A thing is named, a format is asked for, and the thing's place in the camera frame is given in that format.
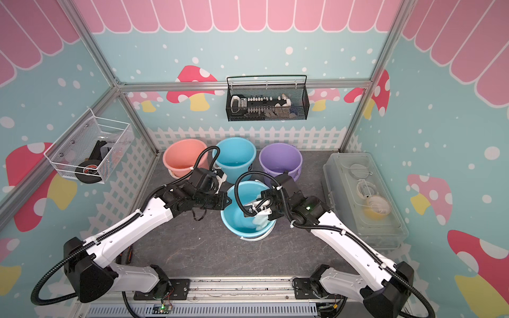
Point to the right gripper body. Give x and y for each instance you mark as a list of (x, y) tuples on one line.
[(277, 208)]

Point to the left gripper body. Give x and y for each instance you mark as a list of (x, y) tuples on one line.
[(211, 200)]

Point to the teal bucket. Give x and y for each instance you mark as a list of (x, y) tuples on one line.
[(236, 157), (234, 219)]

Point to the light green cloth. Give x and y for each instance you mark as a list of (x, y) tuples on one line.
[(262, 222)]

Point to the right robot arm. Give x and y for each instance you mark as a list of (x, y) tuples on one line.
[(380, 284)]

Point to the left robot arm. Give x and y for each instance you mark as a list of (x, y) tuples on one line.
[(90, 264)]

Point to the purple bucket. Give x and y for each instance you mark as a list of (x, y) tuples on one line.
[(280, 158)]

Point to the pink bucket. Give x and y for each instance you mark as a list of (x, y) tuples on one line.
[(180, 157)]

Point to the clear plastic storage box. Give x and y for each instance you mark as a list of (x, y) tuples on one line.
[(356, 192)]

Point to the white power strip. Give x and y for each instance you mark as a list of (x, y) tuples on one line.
[(269, 107)]

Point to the black tape dispenser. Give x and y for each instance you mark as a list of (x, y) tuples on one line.
[(88, 171)]

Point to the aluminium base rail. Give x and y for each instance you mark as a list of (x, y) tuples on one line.
[(235, 296)]

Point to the black wire wall basket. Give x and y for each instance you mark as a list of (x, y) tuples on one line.
[(293, 87)]

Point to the red handled pliers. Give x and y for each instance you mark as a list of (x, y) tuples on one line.
[(127, 255)]

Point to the white wire wall basket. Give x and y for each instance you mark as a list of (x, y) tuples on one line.
[(76, 144)]

